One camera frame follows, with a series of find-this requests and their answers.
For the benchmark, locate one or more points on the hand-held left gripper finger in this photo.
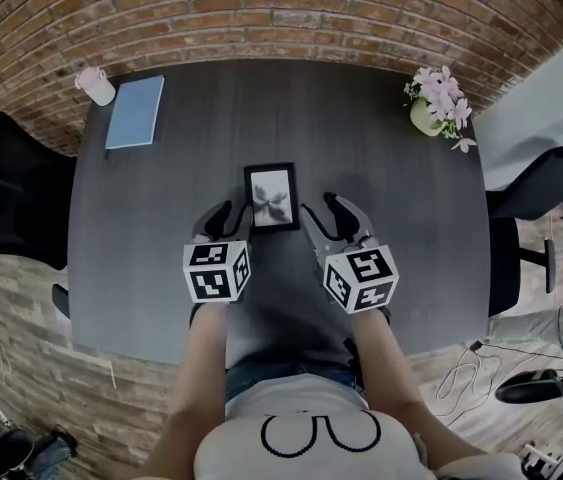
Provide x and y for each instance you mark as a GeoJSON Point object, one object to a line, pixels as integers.
{"type": "Point", "coordinates": [244, 220]}
{"type": "Point", "coordinates": [221, 218]}

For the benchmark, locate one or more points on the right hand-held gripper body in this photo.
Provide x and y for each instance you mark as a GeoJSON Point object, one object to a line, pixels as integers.
{"type": "Point", "coordinates": [361, 278]}

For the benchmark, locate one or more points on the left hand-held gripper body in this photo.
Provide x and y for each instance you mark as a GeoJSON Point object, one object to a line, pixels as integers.
{"type": "Point", "coordinates": [211, 273]}

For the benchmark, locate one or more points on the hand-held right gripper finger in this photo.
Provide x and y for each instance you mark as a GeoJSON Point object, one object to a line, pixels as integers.
{"type": "Point", "coordinates": [343, 218]}
{"type": "Point", "coordinates": [313, 228]}

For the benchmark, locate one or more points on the black picture frame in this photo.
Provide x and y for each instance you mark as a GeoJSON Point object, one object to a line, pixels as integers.
{"type": "Point", "coordinates": [272, 198]}

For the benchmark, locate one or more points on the person's right forearm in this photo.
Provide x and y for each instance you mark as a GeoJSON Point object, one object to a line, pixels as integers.
{"type": "Point", "coordinates": [386, 368]}

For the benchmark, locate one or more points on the person's left forearm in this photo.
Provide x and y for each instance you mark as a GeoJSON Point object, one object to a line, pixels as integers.
{"type": "Point", "coordinates": [201, 368]}

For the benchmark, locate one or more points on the person's denim shorts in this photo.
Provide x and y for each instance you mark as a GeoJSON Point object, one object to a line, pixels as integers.
{"type": "Point", "coordinates": [281, 375]}

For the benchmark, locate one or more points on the blue notebook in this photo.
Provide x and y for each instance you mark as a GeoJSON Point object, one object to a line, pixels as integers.
{"type": "Point", "coordinates": [136, 113]}

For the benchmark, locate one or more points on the pink flowers in green pot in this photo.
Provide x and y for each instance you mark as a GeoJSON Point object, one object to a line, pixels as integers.
{"type": "Point", "coordinates": [438, 100]}

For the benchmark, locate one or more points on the person's white printed shirt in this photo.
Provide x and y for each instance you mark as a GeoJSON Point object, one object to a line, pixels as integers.
{"type": "Point", "coordinates": [311, 428]}

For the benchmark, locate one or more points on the black office chair grey back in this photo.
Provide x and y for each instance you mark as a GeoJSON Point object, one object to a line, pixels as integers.
{"type": "Point", "coordinates": [536, 178]}

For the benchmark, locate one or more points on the black mesh office chair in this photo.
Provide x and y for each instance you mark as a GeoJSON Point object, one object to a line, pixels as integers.
{"type": "Point", "coordinates": [11, 193]}

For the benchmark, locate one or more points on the white desk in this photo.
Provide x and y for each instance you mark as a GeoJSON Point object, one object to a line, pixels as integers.
{"type": "Point", "coordinates": [536, 108]}

